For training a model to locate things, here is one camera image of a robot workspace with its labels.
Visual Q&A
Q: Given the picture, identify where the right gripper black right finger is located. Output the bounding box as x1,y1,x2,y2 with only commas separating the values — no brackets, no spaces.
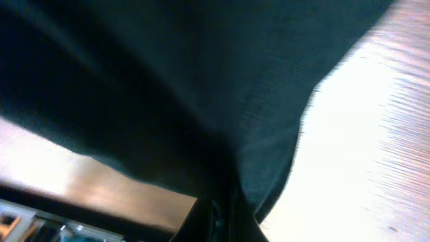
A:
228,188,268,242

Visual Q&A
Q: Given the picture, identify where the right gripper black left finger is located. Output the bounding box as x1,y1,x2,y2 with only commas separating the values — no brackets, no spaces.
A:
169,199,214,242

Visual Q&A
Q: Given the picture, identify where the dark green cloth garment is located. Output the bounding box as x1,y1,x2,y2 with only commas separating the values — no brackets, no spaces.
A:
1,0,390,221

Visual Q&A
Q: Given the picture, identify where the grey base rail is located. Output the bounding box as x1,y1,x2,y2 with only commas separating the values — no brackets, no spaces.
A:
1,200,125,242

